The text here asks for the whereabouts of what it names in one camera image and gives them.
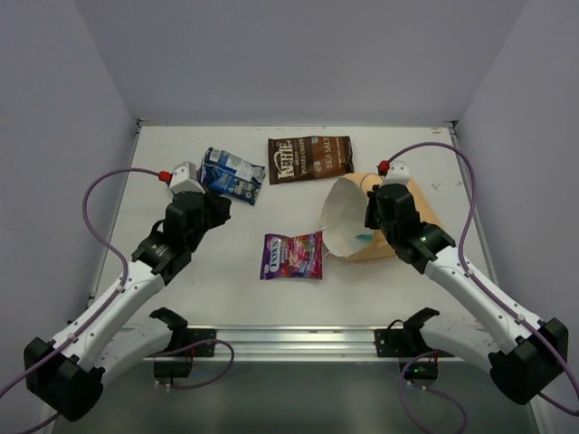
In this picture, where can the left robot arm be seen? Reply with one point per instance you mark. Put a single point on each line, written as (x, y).
(70, 371)

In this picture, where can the blue white snack packet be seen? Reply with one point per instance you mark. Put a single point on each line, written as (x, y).
(225, 173)

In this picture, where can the purple Fox's candy bag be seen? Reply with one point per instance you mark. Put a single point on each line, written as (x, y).
(292, 257)

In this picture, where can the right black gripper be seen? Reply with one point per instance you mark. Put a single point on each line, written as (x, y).
(373, 202)

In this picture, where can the dark brown snack packet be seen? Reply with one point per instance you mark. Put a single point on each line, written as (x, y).
(298, 159)

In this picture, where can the aluminium mounting rail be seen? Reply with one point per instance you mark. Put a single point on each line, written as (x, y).
(316, 341)

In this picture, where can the left black controller box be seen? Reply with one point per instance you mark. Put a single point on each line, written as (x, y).
(168, 370)

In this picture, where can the teal Fox's mint bag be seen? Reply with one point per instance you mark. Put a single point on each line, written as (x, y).
(365, 237)

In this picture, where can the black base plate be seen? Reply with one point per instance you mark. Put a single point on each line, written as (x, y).
(203, 338)
(400, 339)

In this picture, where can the black controller box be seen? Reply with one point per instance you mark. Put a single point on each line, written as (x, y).
(168, 370)
(422, 372)

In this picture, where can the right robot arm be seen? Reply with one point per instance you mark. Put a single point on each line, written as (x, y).
(528, 352)

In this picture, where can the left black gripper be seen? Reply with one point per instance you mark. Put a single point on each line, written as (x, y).
(217, 206)

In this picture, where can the brown paper bag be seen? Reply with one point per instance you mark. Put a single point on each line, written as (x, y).
(343, 217)

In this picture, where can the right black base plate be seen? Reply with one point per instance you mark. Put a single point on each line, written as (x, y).
(400, 339)

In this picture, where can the right black controller box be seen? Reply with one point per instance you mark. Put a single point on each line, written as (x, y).
(422, 372)

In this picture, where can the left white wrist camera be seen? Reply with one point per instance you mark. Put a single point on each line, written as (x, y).
(183, 178)

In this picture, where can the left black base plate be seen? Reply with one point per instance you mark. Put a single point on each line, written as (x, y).
(203, 338)

